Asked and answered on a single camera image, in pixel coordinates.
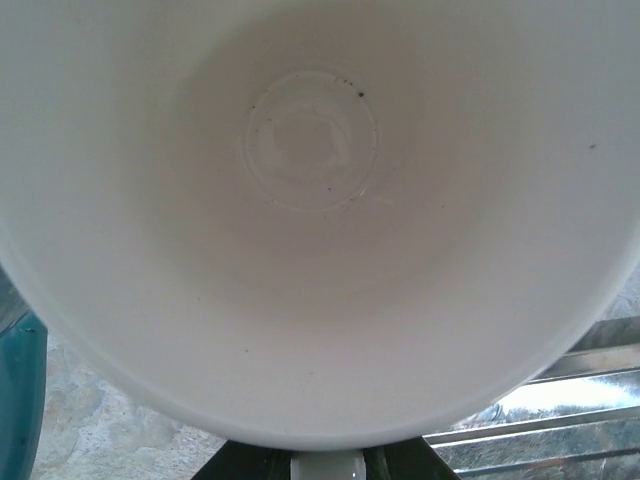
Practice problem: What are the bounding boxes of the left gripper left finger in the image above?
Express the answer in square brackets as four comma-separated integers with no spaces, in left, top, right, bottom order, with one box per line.
[192,438,292,480]

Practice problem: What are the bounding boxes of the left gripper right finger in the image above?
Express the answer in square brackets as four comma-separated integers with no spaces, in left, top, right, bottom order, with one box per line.
[363,436,456,480]

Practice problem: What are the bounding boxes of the white mug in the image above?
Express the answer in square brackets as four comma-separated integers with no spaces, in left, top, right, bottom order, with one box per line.
[0,0,640,480]

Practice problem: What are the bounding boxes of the teal mug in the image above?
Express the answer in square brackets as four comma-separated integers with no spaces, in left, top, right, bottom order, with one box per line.
[0,259,50,480]

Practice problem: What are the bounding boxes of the metal tray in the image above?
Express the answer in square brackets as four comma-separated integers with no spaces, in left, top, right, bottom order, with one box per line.
[422,317,640,480]

